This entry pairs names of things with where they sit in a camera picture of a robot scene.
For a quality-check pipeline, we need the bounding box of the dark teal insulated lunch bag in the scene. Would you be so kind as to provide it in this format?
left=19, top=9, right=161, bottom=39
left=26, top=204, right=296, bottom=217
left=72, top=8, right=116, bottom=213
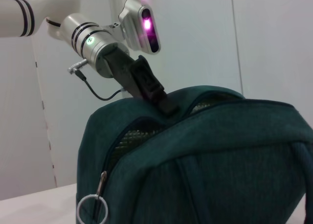
left=76, top=85, right=313, bottom=224

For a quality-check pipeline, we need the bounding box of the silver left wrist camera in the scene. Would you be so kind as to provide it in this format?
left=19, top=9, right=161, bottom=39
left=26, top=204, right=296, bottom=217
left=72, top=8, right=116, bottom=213
left=105, top=0, right=162, bottom=56

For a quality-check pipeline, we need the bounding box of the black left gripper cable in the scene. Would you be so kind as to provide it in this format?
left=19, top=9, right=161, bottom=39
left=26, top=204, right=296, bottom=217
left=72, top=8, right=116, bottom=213
left=67, top=59, right=128, bottom=101

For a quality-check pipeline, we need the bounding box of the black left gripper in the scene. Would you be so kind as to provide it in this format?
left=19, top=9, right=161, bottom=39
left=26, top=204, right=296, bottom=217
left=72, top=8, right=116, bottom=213
left=104, top=47, right=179, bottom=116

